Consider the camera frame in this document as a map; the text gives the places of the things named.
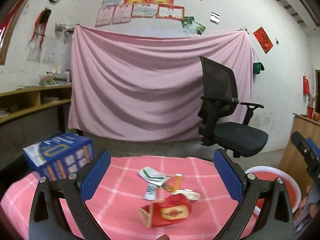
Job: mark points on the green white crumpled wrapper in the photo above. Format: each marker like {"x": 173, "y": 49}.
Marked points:
{"x": 152, "y": 176}

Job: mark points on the wooden wall shelf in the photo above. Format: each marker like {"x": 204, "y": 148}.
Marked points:
{"x": 18, "y": 103}

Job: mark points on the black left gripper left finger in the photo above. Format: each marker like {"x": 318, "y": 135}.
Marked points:
{"x": 47, "y": 218}

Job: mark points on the red framed certificate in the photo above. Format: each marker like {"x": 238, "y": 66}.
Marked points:
{"x": 170, "y": 12}

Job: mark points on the person's right hand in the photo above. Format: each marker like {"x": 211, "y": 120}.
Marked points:
{"x": 309, "y": 205}

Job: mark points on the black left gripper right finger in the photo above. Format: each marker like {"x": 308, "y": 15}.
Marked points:
{"x": 275, "y": 220}

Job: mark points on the red and white basin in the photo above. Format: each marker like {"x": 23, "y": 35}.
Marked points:
{"x": 271, "y": 174}

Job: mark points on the wooden cabinet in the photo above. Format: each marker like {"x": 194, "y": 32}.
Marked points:
{"x": 293, "y": 162}

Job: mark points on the pink hanging sheet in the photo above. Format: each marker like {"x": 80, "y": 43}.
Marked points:
{"x": 143, "y": 89}

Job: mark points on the red diamond wall poster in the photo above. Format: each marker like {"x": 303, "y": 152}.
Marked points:
{"x": 263, "y": 39}

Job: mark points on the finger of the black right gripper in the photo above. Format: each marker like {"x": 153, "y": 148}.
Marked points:
{"x": 304, "y": 145}

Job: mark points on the orange sachet packet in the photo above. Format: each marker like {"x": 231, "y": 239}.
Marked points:
{"x": 177, "y": 181}

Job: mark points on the red cigarette box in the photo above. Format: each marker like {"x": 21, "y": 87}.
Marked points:
{"x": 168, "y": 211}

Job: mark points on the red paper cup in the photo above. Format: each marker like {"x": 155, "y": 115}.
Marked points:
{"x": 309, "y": 113}

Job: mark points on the green orange small sachet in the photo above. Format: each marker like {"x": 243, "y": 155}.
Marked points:
{"x": 167, "y": 188}

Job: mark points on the orange fruit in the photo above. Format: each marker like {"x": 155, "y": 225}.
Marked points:
{"x": 316, "y": 116}

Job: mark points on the red hanging bag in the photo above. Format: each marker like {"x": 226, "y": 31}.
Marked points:
{"x": 306, "y": 87}

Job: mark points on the blue cardboard box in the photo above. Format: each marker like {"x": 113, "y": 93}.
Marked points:
{"x": 59, "y": 156}

